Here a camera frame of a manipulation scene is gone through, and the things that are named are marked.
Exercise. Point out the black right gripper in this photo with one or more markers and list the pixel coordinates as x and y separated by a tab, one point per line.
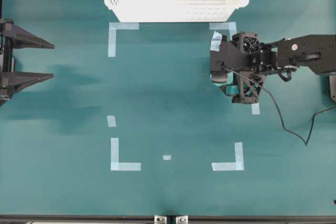
247	58

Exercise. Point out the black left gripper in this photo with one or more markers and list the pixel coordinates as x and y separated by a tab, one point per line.
13	36

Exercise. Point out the teal tape roll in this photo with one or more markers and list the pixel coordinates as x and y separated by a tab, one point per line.
228	87

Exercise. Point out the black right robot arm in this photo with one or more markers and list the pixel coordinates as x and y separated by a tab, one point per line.
316	52

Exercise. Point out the top-right tape corner marker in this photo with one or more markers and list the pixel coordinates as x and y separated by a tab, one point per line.
231	27

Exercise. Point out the right small tape strip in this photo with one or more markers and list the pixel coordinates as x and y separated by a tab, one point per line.
255	109

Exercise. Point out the small tape strip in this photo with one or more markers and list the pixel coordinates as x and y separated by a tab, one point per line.
255	109
111	120

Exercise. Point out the top-left tape corner marker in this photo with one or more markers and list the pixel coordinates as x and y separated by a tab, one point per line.
112	35

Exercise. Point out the bottom-right tape corner marker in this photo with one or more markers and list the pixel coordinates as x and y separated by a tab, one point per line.
237	165

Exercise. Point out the left small tape strip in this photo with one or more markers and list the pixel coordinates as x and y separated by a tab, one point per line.
111	120

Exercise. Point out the small centre tape square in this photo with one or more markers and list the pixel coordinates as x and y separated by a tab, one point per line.
167	157

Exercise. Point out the bottom-left tape corner marker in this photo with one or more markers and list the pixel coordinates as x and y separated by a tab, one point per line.
116	164

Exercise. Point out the right metal table bracket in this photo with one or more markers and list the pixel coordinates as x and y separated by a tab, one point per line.
181	219

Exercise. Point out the metal table bracket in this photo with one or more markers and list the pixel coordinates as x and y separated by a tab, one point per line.
160	219
181	219

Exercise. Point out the left metal table bracket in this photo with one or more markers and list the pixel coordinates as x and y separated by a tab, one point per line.
160	219

